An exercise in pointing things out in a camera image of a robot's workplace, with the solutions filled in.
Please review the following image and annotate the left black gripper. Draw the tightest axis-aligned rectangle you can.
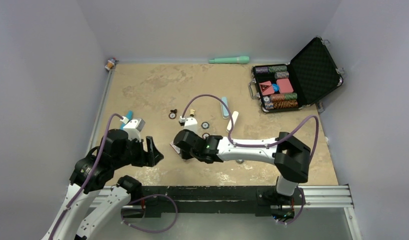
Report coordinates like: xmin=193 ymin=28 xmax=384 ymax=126
xmin=112 ymin=134 xmax=164 ymax=169

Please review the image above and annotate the light blue white stapler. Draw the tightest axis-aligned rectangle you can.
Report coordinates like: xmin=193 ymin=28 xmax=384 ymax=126
xmin=221 ymin=96 xmax=230 ymax=119

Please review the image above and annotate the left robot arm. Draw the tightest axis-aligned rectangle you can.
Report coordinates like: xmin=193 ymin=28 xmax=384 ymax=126
xmin=43 ymin=129 xmax=164 ymax=240

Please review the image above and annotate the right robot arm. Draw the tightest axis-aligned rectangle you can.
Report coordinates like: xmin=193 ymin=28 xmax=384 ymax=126
xmin=173 ymin=129 xmax=312 ymax=204

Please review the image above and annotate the brown poker chip left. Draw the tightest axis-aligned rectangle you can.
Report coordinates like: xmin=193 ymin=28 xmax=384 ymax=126
xmin=168 ymin=112 xmax=177 ymax=120

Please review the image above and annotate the blue marker pen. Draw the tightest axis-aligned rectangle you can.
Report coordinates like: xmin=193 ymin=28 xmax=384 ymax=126
xmin=119 ymin=110 xmax=133 ymax=130

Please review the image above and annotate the mint green microphone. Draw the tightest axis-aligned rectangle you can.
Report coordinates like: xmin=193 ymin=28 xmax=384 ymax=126
xmin=208 ymin=56 xmax=250 ymax=65

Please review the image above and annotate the small orange toy figure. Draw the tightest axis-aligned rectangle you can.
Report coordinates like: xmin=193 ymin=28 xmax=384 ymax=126
xmin=104 ymin=57 xmax=118 ymax=71

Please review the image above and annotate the black poker chip case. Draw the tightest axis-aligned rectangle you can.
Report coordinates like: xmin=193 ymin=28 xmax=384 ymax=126
xmin=248 ymin=36 xmax=344 ymax=113

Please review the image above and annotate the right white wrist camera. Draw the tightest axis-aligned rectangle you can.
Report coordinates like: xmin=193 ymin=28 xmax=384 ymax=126
xmin=178 ymin=116 xmax=198 ymax=134

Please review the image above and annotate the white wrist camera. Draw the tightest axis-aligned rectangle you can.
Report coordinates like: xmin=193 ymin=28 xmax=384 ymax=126
xmin=178 ymin=116 xmax=198 ymax=134
xmin=122 ymin=118 xmax=146 ymax=142

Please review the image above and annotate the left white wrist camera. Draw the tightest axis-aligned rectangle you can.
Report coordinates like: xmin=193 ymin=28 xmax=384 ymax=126
xmin=122 ymin=118 xmax=146 ymax=142

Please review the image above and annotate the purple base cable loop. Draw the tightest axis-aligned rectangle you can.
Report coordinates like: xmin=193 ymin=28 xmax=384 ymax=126
xmin=120 ymin=194 xmax=179 ymax=235

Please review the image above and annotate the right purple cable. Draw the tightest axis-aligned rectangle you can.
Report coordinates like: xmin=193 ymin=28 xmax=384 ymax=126
xmin=180 ymin=94 xmax=321 ymax=226

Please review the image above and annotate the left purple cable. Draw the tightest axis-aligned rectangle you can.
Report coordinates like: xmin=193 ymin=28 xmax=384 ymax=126
xmin=47 ymin=113 xmax=126 ymax=240

